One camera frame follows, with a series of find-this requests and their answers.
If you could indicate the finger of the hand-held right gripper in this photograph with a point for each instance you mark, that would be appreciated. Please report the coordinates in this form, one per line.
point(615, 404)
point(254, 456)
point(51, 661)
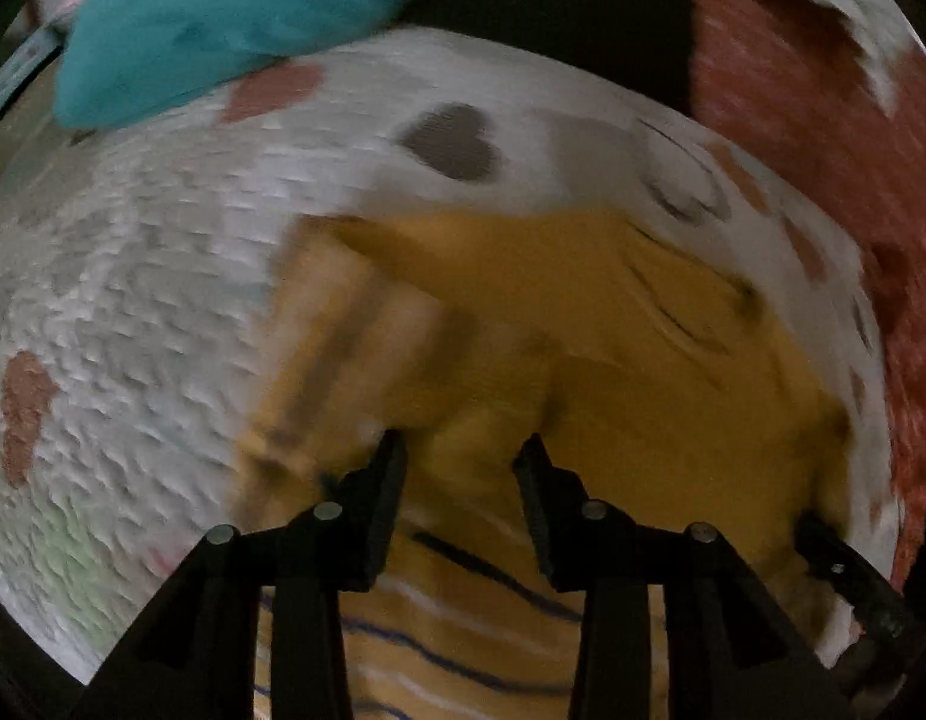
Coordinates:
point(845, 571)

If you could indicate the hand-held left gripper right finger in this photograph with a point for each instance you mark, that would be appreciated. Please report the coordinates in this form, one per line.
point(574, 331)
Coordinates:
point(539, 496)

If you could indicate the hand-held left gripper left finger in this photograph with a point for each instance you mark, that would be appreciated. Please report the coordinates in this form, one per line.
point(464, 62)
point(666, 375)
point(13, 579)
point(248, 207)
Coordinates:
point(384, 496)

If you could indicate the yellow striped sweater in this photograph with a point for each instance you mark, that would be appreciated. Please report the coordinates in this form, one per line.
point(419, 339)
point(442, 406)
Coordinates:
point(658, 390)

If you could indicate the white quilted heart-print blanket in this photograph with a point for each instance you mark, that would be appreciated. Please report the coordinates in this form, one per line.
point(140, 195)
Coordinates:
point(133, 277)

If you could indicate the red knitted cloth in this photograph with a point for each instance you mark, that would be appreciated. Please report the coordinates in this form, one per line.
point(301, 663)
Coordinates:
point(793, 112)

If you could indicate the teal cloth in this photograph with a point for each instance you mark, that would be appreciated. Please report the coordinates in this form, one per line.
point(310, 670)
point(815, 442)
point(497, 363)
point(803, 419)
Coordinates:
point(208, 15)

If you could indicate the strip with coloured dots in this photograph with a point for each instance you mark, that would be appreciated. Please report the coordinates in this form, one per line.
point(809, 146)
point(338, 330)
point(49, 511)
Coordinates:
point(21, 69)

